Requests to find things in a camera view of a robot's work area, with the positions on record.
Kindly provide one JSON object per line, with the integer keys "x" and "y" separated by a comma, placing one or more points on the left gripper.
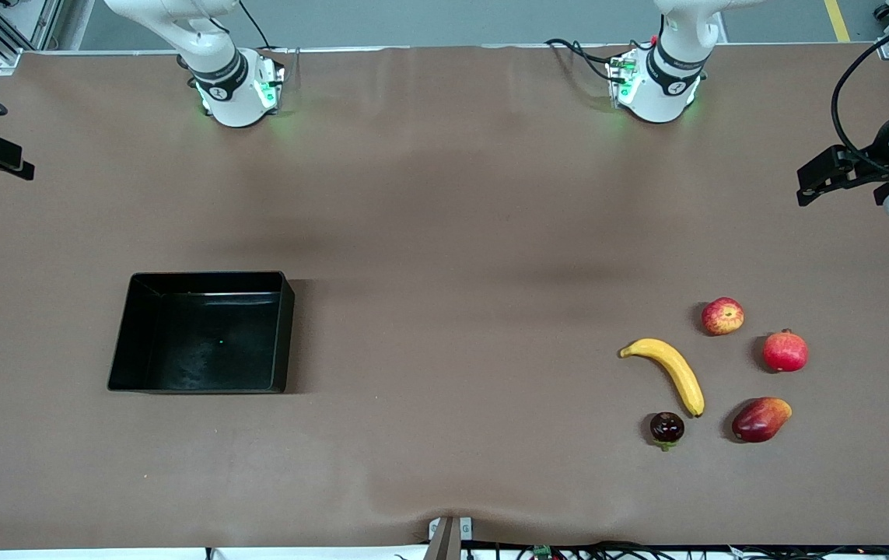
{"x": 876, "y": 165}

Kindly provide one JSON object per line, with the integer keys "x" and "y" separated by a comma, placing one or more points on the red yellow apple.
{"x": 722, "y": 316}

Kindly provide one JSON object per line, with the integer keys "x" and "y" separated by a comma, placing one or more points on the yellow banana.
{"x": 673, "y": 365}

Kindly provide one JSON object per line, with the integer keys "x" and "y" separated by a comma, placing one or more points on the black plastic box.
{"x": 203, "y": 350}

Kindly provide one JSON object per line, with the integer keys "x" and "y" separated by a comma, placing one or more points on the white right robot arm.
{"x": 230, "y": 93}

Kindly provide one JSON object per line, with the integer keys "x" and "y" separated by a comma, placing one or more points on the black caster wheel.
{"x": 883, "y": 12}

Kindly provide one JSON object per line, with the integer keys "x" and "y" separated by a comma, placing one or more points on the red pomegranate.
{"x": 785, "y": 351}

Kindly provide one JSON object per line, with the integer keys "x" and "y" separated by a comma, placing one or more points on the red orange mango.
{"x": 759, "y": 421}

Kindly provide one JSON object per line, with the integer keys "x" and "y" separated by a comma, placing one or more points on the dark purple mangosteen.
{"x": 666, "y": 428}

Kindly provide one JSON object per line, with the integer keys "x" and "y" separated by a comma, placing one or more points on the table cover mat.
{"x": 444, "y": 194}

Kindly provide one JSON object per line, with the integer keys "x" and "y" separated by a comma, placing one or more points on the grey metal table bracket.
{"x": 466, "y": 529}

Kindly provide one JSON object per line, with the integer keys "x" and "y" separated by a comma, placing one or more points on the dark camera stand post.
{"x": 444, "y": 544}

